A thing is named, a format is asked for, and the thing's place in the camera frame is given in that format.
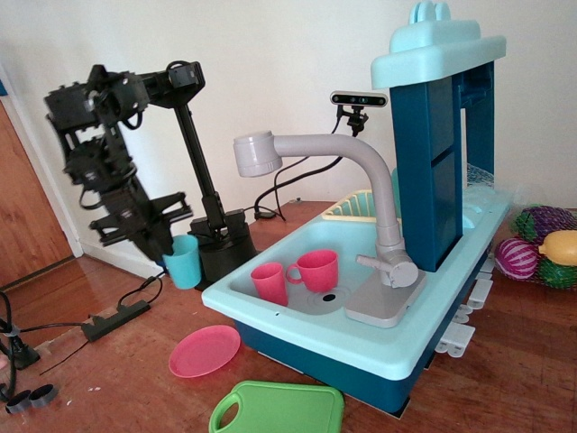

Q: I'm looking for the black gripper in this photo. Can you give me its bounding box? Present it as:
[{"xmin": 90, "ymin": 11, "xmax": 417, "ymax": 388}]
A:
[{"xmin": 89, "ymin": 186, "xmax": 191, "ymax": 263}]

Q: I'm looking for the teal plastic cup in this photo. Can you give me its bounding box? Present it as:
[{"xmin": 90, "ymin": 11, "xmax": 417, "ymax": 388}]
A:
[{"xmin": 162, "ymin": 235, "xmax": 202, "ymax": 290}]

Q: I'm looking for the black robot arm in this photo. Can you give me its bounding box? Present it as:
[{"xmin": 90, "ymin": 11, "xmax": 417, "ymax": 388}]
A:
[{"xmin": 44, "ymin": 60, "xmax": 257, "ymax": 290}]

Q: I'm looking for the toy kitchen sink unit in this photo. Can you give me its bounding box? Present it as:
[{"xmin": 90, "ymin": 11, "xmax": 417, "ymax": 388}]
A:
[{"xmin": 202, "ymin": 1, "xmax": 508, "ymax": 415}]

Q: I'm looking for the black power strip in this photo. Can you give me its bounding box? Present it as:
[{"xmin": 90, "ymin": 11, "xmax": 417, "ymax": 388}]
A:
[{"xmin": 81, "ymin": 300, "xmax": 151, "ymax": 342}]

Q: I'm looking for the pink plastic tumbler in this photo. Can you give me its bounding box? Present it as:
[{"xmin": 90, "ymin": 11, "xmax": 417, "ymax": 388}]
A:
[{"xmin": 251, "ymin": 262, "xmax": 289, "ymax": 307}]

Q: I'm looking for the pink plastic plate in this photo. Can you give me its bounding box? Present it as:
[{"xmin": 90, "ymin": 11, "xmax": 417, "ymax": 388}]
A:
[{"xmin": 169, "ymin": 325, "xmax": 241, "ymax": 379}]

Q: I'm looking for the wooden door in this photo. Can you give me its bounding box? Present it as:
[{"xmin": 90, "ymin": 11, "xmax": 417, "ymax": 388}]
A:
[{"xmin": 1, "ymin": 106, "xmax": 73, "ymax": 288}]

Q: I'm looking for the pink plastic mug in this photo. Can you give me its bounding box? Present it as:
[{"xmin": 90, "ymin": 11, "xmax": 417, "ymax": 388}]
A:
[{"xmin": 285, "ymin": 249, "xmax": 339, "ymax": 293}]

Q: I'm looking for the black tripod leg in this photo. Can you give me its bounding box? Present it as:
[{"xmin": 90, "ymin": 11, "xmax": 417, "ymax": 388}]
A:
[{"xmin": 1, "ymin": 292, "xmax": 40, "ymax": 402}]

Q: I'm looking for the black tape roll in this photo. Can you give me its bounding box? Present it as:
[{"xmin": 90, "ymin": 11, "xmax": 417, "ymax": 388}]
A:
[
  {"xmin": 5, "ymin": 390, "xmax": 32, "ymax": 414},
  {"xmin": 29, "ymin": 383, "xmax": 59, "ymax": 409}
]

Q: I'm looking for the green plastic cutting board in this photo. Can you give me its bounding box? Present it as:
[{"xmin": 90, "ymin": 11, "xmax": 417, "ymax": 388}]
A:
[{"xmin": 208, "ymin": 381, "xmax": 344, "ymax": 432}]

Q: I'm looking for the yellow dish rack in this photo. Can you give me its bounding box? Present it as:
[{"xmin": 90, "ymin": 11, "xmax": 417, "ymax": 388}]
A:
[{"xmin": 321, "ymin": 189, "xmax": 376, "ymax": 223}]

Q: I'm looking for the grey toy faucet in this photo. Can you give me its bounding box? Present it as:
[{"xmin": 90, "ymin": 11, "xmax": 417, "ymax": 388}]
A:
[{"xmin": 234, "ymin": 131, "xmax": 426, "ymax": 328}]

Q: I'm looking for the purple white toy vegetable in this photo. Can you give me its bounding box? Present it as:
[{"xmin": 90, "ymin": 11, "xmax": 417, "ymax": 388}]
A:
[{"xmin": 495, "ymin": 237, "xmax": 539, "ymax": 281}]

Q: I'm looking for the purple toy eggplant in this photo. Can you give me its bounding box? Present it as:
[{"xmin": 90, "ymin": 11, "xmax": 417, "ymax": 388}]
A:
[{"xmin": 512, "ymin": 206, "xmax": 576, "ymax": 245}]

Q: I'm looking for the yellow toy lemon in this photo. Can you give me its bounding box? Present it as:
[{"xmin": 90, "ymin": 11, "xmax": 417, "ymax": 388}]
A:
[{"xmin": 538, "ymin": 230, "xmax": 577, "ymax": 266}]

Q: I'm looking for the black camera cable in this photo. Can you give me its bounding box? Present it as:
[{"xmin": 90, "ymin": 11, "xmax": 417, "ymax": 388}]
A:
[{"xmin": 252, "ymin": 106, "xmax": 345, "ymax": 222}]

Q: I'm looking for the grey depth camera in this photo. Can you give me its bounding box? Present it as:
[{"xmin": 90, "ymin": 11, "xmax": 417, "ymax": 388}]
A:
[{"xmin": 330, "ymin": 91, "xmax": 389, "ymax": 107}]

